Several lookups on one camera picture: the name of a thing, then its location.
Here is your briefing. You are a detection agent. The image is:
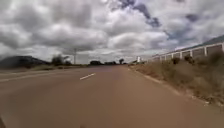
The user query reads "dark bush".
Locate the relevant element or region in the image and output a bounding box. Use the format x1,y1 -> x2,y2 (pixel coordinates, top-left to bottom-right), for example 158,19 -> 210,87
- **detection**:
183,55 -> 196,65
171,57 -> 181,66

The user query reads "row of dark trees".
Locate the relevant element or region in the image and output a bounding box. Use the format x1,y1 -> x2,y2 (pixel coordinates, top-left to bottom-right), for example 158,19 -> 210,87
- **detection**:
0,54 -> 73,70

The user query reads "dry grass verge with bushes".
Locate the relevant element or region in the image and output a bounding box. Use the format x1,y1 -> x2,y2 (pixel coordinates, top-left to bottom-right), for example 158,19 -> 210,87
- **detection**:
129,53 -> 224,107

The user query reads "distant low tree line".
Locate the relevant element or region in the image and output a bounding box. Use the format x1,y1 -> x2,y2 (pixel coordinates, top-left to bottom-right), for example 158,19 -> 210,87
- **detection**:
88,60 -> 118,66

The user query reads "utility pole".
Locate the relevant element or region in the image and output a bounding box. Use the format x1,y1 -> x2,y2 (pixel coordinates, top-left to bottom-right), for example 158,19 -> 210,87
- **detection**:
72,48 -> 78,66

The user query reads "long low building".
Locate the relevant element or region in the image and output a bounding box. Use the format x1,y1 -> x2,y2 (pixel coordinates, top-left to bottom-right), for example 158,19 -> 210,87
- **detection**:
146,34 -> 224,64

